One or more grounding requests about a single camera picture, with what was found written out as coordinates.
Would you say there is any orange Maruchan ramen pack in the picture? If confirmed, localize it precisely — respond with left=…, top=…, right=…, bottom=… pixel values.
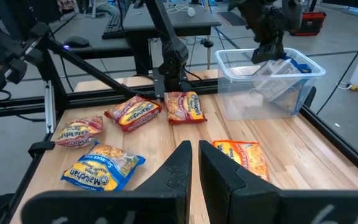
left=212, top=139, right=270, bottom=183

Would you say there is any thin black floor cable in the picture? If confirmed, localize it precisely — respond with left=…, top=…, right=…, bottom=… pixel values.
left=316, top=29, right=358, bottom=115

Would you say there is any red and black toolbox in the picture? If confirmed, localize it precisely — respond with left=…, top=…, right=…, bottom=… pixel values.
left=289, top=11, right=327, bottom=37

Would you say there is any black keyboard desk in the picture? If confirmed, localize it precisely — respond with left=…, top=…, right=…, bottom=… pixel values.
left=51, top=12, right=133, bottom=60

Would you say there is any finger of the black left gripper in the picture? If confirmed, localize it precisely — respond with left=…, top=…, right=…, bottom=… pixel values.
left=253, top=62, right=270, bottom=76

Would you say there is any red Maruchan ramen pack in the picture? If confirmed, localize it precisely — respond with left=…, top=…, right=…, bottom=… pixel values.
left=54, top=115, right=104, bottom=149
left=164, top=91, right=208, bottom=126
left=103, top=95, right=163, bottom=133

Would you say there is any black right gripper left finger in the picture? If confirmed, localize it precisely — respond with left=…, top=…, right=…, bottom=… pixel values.
left=22, top=140, right=193, bottom=224

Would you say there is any blue Maruchan ramen pack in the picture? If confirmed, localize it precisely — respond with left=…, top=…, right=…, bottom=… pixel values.
left=268, top=83, right=306, bottom=114
left=60, top=141, right=147, bottom=192
left=253, top=55, right=312, bottom=103

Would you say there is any clear plastic bin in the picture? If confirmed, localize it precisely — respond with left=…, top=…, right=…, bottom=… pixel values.
left=214, top=47, right=327, bottom=121

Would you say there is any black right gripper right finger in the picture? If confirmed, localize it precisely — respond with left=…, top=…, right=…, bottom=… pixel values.
left=198, top=139, right=358, bottom=224

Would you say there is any black metal table frame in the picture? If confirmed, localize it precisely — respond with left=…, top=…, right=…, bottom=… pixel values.
left=0, top=37, right=358, bottom=224

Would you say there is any black keyboard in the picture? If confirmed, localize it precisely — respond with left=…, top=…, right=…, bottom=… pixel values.
left=101, top=12, right=127, bottom=40

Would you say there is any black computer mouse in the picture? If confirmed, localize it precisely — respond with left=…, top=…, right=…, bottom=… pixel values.
left=63, top=35, right=90, bottom=49

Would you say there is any white cable with yellow plug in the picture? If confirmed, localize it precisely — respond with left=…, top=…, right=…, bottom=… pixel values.
left=337, top=81, right=358, bottom=100

